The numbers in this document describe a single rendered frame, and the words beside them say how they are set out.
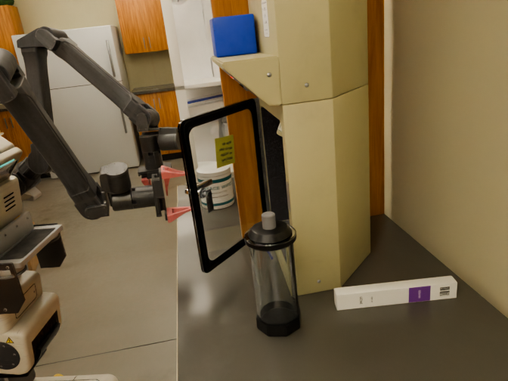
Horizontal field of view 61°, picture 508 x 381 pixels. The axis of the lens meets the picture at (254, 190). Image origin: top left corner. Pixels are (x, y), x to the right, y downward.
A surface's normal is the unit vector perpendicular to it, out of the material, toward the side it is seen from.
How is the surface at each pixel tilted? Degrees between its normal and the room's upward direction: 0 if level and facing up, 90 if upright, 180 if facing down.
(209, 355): 0
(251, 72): 90
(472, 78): 90
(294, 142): 90
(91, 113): 90
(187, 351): 0
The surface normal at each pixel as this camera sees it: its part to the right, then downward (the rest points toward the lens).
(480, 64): -0.98, 0.15
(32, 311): 0.04, -0.93
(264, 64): 0.16, 0.33
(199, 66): -0.25, 0.41
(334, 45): 0.81, 0.12
